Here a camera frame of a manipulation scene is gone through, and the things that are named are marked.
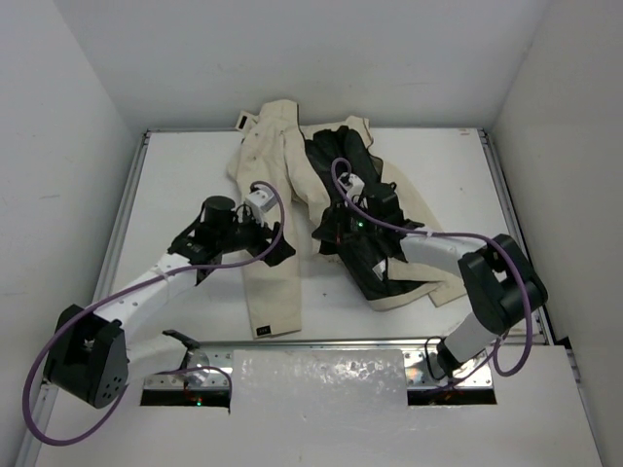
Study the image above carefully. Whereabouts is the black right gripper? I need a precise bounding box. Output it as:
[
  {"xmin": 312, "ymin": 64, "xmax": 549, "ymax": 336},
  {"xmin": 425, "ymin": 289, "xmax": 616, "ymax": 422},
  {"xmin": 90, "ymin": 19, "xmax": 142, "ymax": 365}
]
[{"xmin": 313, "ymin": 198, "xmax": 384, "ymax": 243}]

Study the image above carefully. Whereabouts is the beige jacket with black lining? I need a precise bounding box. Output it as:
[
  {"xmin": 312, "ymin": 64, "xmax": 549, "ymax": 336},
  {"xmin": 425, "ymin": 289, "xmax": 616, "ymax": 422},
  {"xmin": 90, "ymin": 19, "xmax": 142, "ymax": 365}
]
[{"xmin": 228, "ymin": 99, "xmax": 466, "ymax": 339}]

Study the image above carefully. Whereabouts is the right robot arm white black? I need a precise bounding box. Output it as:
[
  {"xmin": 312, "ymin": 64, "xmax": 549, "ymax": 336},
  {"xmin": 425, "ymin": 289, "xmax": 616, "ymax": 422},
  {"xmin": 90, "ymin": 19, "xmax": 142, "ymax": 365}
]
[{"xmin": 312, "ymin": 194, "xmax": 548, "ymax": 377}]

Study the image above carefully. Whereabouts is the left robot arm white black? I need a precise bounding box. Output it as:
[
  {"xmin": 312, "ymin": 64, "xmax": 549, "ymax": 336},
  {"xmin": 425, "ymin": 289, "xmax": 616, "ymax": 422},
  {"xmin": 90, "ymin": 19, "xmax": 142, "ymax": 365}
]
[{"xmin": 43, "ymin": 184, "xmax": 295, "ymax": 409}]

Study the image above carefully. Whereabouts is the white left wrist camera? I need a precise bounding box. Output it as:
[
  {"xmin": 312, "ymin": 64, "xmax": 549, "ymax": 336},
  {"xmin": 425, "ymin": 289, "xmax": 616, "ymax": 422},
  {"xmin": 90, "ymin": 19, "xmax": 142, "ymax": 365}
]
[{"xmin": 244, "ymin": 189, "xmax": 276, "ymax": 217}]

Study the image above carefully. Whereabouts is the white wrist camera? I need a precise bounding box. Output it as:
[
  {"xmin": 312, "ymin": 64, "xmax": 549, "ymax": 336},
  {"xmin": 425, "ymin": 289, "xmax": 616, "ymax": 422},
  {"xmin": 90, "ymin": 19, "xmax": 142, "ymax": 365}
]
[
  {"xmin": 338, "ymin": 173, "xmax": 365, "ymax": 198},
  {"xmin": 244, "ymin": 189, "xmax": 276, "ymax": 217}
]

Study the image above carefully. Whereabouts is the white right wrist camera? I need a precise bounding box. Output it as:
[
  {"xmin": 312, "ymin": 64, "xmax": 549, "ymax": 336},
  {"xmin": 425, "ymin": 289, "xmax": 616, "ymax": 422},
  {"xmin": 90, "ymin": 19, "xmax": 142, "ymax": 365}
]
[{"xmin": 338, "ymin": 173, "xmax": 365, "ymax": 198}]

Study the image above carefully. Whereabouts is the silver front mounting rail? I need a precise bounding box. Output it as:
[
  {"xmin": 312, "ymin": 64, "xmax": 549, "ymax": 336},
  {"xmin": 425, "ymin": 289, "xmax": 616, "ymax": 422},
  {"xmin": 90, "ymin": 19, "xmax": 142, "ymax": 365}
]
[{"xmin": 141, "ymin": 338, "xmax": 494, "ymax": 396}]

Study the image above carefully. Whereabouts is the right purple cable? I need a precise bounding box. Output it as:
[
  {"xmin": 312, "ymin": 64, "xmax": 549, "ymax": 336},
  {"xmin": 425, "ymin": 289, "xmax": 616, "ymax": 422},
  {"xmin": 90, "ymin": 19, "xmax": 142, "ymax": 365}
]
[{"xmin": 330, "ymin": 158, "xmax": 535, "ymax": 377}]

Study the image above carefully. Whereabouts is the purple cable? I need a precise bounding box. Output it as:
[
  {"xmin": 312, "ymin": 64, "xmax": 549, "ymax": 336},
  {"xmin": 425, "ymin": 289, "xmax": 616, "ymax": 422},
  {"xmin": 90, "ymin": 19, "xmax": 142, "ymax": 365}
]
[
  {"xmin": 330, "ymin": 158, "xmax": 535, "ymax": 377},
  {"xmin": 21, "ymin": 180, "xmax": 287, "ymax": 447}
]

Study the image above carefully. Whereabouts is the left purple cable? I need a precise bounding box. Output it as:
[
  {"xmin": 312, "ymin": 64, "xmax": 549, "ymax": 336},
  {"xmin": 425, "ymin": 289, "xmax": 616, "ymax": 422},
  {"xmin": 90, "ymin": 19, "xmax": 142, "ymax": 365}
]
[{"xmin": 21, "ymin": 180, "xmax": 287, "ymax": 447}]

